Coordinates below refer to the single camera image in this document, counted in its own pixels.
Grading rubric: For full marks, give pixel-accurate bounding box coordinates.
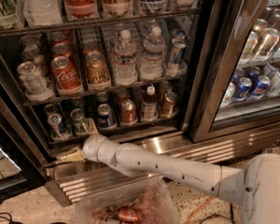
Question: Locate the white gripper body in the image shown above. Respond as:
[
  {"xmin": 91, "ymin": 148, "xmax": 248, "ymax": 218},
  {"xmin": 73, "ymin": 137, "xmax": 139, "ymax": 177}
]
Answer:
[{"xmin": 83, "ymin": 134, "xmax": 119, "ymax": 166}]

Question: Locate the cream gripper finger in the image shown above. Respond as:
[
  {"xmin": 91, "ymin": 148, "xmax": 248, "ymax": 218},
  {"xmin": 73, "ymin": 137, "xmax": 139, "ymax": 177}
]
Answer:
[
  {"xmin": 56, "ymin": 147, "xmax": 85, "ymax": 162},
  {"xmin": 88, "ymin": 119, "xmax": 99, "ymax": 135}
]

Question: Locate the green soda can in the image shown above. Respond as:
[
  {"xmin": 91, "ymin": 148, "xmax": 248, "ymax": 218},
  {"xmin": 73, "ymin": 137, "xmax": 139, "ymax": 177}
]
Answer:
[{"xmin": 70, "ymin": 108, "xmax": 90, "ymax": 134}]

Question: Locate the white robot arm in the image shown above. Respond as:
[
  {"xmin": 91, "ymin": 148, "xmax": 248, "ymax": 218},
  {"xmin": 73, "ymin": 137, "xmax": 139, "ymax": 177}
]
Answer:
[{"xmin": 57, "ymin": 132, "xmax": 280, "ymax": 224}]

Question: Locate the dark blue soda can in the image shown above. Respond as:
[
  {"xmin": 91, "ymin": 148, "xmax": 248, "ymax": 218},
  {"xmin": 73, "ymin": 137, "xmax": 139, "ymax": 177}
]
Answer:
[{"xmin": 97, "ymin": 104, "xmax": 117, "ymax": 130}]

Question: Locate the blue white can bottom left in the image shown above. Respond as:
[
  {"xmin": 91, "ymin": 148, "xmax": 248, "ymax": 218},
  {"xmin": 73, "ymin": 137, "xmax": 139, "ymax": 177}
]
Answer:
[{"xmin": 48, "ymin": 113, "xmax": 72, "ymax": 141}]

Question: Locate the red soda can bottom shelf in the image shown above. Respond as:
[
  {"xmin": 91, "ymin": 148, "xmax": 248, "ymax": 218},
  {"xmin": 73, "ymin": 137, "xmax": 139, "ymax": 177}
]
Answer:
[{"xmin": 120, "ymin": 99, "xmax": 138, "ymax": 126}]

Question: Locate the orange gold can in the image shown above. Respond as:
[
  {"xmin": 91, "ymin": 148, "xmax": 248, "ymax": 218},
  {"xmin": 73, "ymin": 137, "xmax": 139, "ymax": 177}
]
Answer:
[{"xmin": 85, "ymin": 51, "xmax": 111, "ymax": 90}]

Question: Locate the red Coca-Cola can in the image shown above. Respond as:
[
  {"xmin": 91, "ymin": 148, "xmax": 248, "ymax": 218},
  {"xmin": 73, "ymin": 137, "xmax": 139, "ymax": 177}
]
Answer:
[{"xmin": 51, "ymin": 56, "xmax": 83, "ymax": 96}]

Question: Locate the silver white can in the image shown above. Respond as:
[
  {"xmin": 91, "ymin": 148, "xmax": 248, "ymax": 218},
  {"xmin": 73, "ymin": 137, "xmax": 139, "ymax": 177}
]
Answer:
[{"xmin": 17, "ymin": 62, "xmax": 54, "ymax": 102}]

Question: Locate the orange can in bin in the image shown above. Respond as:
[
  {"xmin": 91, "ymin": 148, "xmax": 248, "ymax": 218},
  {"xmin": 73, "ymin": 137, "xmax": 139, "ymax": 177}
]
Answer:
[{"xmin": 118, "ymin": 208, "xmax": 142, "ymax": 223}]

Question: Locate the bronze can bottom shelf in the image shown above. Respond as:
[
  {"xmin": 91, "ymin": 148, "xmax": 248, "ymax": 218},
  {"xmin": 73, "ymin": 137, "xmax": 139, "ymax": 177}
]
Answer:
[{"xmin": 161, "ymin": 91, "xmax": 178, "ymax": 118}]

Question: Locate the slim blue silver can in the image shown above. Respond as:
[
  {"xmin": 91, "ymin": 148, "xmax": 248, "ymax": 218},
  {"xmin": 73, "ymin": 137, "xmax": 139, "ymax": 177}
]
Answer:
[{"xmin": 167, "ymin": 37, "xmax": 187, "ymax": 74}]

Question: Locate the Coca-Cola bottle top shelf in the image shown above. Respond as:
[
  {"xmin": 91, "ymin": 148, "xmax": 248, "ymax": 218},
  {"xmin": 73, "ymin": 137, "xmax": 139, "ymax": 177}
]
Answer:
[{"xmin": 64, "ymin": 0, "xmax": 95, "ymax": 19}]

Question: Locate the glass fridge door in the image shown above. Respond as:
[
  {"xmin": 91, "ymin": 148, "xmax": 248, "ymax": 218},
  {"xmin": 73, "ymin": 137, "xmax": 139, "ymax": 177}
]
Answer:
[{"xmin": 190, "ymin": 0, "xmax": 280, "ymax": 142}]

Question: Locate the blue Pepsi can left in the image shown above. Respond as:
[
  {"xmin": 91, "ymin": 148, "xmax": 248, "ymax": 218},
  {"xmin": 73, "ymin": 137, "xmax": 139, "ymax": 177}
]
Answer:
[{"xmin": 233, "ymin": 77, "xmax": 252, "ymax": 101}]

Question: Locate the blue pepsi can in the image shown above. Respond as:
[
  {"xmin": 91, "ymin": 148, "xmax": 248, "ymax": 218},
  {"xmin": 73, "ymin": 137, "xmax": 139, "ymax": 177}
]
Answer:
[
  {"xmin": 233, "ymin": 77, "xmax": 252, "ymax": 101},
  {"xmin": 250, "ymin": 75, "xmax": 271, "ymax": 99}
]

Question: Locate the blue Pepsi can right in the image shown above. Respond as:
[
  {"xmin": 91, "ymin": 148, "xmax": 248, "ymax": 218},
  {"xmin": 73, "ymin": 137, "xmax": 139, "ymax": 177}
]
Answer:
[{"xmin": 250, "ymin": 75, "xmax": 271, "ymax": 99}]

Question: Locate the juice bottle white cap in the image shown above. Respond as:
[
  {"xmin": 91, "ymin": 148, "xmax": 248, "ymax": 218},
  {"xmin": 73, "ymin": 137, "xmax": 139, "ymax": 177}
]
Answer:
[{"xmin": 141, "ymin": 86, "xmax": 158, "ymax": 121}]

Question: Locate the clear plastic bin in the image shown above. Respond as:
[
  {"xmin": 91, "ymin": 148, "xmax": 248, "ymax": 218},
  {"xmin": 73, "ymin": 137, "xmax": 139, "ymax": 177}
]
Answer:
[{"xmin": 75, "ymin": 177, "xmax": 180, "ymax": 224}]

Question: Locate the clear water bottle left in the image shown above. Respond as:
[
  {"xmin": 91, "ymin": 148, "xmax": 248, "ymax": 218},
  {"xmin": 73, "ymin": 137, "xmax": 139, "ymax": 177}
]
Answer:
[{"xmin": 113, "ymin": 30, "xmax": 137, "ymax": 86}]

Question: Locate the clear water bottle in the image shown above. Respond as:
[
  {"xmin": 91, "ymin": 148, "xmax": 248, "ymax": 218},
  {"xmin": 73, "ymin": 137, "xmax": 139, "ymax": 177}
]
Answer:
[
  {"xmin": 113, "ymin": 30, "xmax": 137, "ymax": 86},
  {"xmin": 139, "ymin": 26, "xmax": 166, "ymax": 80}
]

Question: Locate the clear water bottle right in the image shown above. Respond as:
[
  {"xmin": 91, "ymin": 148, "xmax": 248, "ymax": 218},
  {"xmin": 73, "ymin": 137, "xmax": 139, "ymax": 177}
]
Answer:
[{"xmin": 139, "ymin": 26, "xmax": 166, "ymax": 80}]

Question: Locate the orange extension cable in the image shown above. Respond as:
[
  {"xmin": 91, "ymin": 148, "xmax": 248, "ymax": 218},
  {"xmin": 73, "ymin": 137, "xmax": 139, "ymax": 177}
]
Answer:
[{"xmin": 186, "ymin": 197, "xmax": 216, "ymax": 224}]

